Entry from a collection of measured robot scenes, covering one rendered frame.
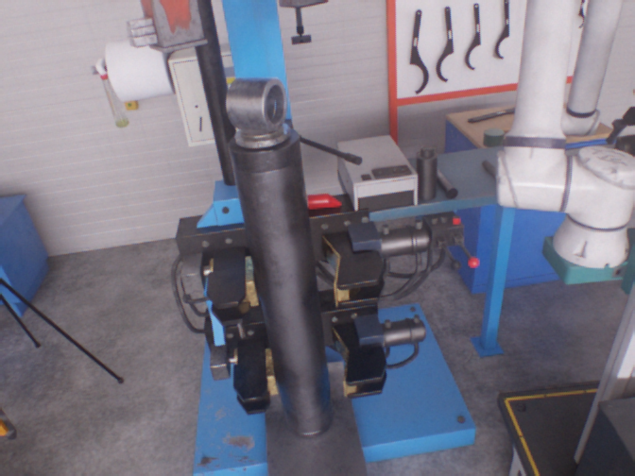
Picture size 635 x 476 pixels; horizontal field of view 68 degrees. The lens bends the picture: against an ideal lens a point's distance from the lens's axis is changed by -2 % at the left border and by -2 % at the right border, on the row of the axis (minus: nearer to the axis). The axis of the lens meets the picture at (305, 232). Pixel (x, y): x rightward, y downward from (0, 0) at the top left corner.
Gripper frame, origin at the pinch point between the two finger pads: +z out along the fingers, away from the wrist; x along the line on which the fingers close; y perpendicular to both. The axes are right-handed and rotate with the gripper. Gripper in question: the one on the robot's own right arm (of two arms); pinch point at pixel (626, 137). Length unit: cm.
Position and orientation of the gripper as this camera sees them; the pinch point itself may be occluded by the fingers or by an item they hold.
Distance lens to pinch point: 215.4
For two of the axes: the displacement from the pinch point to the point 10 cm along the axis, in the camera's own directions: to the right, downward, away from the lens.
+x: 9.8, -0.9, 1.5
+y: 1.6, 8.1, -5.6
